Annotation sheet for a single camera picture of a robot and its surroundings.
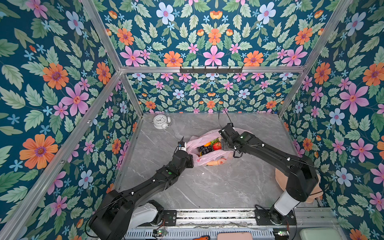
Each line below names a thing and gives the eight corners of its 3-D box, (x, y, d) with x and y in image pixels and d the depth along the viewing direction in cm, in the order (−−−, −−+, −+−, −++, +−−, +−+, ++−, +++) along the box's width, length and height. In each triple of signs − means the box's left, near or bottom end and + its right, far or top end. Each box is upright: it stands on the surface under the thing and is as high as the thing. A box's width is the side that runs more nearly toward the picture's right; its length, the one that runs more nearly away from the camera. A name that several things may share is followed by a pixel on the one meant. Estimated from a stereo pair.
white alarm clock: (152, 129, 112) (150, 125, 108) (155, 118, 120) (154, 114, 116) (169, 129, 112) (168, 125, 108) (171, 118, 120) (170, 114, 116)
